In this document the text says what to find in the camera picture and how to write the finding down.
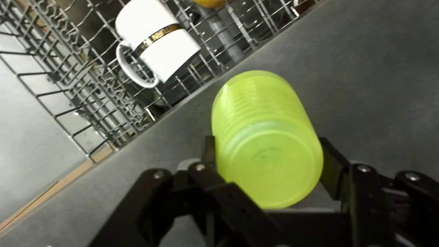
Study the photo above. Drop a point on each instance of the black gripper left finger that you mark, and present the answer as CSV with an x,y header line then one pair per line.
x,y
183,211

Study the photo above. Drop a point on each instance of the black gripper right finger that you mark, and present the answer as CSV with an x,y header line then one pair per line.
x,y
393,211

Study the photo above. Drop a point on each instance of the yellow-green plastic cup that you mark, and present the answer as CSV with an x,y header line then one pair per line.
x,y
268,146

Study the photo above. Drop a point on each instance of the white mug with dark band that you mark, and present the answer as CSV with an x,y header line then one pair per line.
x,y
158,42

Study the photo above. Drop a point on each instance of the deep yellow mug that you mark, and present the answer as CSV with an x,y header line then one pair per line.
x,y
209,4

